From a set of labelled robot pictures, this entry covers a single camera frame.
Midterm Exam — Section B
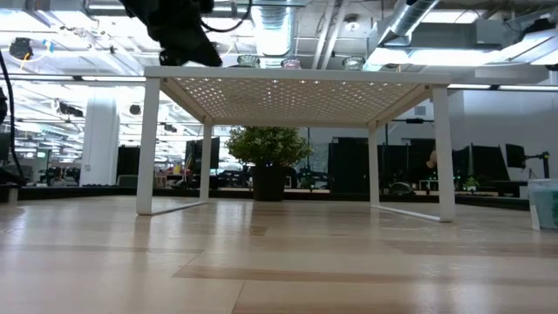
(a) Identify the black monitor on arm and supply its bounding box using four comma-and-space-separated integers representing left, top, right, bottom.
505, 142, 551, 180

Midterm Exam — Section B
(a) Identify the black ceiling speaker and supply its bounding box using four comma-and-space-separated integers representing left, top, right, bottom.
8, 37, 34, 61

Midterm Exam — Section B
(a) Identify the wide silver ribbed duct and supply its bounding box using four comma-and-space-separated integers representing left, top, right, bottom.
248, 0, 297, 70

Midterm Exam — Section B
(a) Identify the dark office monitor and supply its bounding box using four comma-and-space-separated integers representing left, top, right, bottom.
184, 136, 221, 175

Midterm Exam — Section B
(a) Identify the white round column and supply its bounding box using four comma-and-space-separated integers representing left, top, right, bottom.
78, 86, 121, 188

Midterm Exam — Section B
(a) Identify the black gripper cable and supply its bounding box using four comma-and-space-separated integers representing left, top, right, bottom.
199, 0, 255, 34

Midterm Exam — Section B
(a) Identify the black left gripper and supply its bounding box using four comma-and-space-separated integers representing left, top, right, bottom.
119, 0, 224, 68

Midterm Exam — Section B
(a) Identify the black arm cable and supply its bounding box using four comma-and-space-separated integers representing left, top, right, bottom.
0, 50, 25, 184

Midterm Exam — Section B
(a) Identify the translucent plastic container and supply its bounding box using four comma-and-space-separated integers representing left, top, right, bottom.
527, 177, 558, 231

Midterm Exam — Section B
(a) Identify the slim silver ribbed duct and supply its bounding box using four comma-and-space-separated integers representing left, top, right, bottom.
387, 0, 441, 37

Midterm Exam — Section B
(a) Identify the green plant in black pot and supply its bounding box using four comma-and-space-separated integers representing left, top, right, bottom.
225, 125, 314, 202

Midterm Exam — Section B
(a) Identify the small green desk plant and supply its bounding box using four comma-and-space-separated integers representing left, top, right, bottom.
461, 174, 480, 193

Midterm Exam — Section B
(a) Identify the clear ribbed glass candle holder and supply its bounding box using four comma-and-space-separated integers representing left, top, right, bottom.
342, 55, 367, 72

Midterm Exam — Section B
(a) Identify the white perforated metal shelf riser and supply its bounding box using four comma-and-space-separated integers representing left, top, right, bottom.
134, 65, 456, 223

